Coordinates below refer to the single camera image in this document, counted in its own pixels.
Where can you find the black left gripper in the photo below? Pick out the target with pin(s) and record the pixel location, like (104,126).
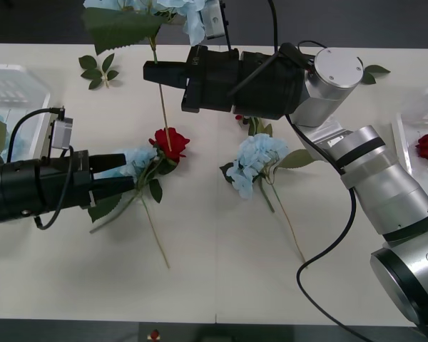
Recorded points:
(55,181)

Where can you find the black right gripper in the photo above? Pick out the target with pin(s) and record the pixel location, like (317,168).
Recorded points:
(214,85)

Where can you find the silver and black right arm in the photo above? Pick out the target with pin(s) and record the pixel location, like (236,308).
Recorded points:
(378,178)

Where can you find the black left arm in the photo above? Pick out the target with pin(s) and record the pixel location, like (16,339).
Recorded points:
(10,189)

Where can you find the loose green leaf twig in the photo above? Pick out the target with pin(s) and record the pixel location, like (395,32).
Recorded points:
(91,63)
(376,69)

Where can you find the shallow white box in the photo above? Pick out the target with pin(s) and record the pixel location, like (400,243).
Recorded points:
(406,142)
(21,89)

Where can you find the small red button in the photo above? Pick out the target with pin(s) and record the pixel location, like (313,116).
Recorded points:
(153,335)

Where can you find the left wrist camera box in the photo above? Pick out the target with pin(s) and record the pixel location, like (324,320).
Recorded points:
(61,132)

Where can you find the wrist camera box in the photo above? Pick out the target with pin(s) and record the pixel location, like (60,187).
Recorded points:
(214,21)
(61,132)

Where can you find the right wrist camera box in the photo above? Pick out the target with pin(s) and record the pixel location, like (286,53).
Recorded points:
(214,21)

